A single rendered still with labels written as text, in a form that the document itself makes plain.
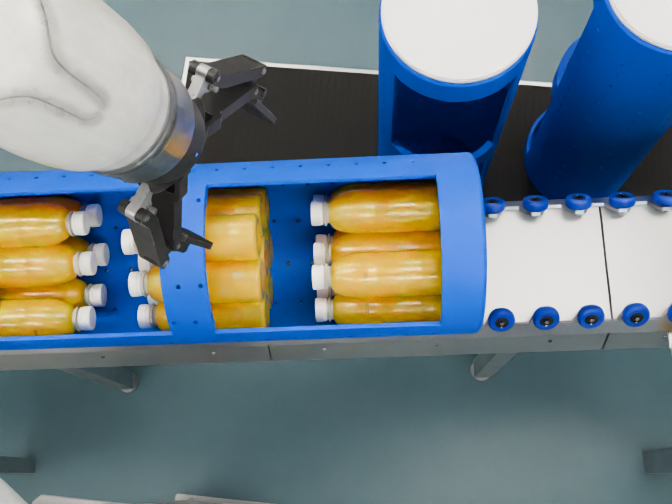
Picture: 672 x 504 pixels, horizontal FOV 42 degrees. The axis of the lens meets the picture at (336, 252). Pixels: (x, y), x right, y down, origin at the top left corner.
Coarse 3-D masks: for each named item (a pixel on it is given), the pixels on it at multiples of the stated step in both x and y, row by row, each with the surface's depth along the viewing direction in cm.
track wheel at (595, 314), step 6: (588, 306) 146; (594, 306) 146; (582, 312) 146; (588, 312) 145; (594, 312) 145; (600, 312) 145; (582, 318) 146; (588, 318) 146; (594, 318) 146; (600, 318) 146; (582, 324) 147; (588, 324) 147; (594, 324) 147; (600, 324) 147
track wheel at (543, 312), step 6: (546, 306) 146; (534, 312) 147; (540, 312) 146; (546, 312) 146; (552, 312) 146; (534, 318) 147; (540, 318) 146; (546, 318) 146; (552, 318) 146; (558, 318) 146; (534, 324) 147; (540, 324) 147; (546, 324) 147; (552, 324) 147
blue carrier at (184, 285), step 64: (0, 192) 131; (64, 192) 131; (128, 192) 148; (192, 192) 128; (320, 192) 148; (448, 192) 126; (128, 256) 153; (192, 256) 125; (448, 256) 124; (128, 320) 148; (192, 320) 129; (448, 320) 129
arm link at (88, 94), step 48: (0, 0) 44; (48, 0) 44; (96, 0) 49; (0, 48) 43; (48, 48) 44; (96, 48) 47; (144, 48) 53; (0, 96) 44; (48, 96) 45; (96, 96) 48; (144, 96) 52; (0, 144) 48; (48, 144) 49; (96, 144) 51; (144, 144) 56
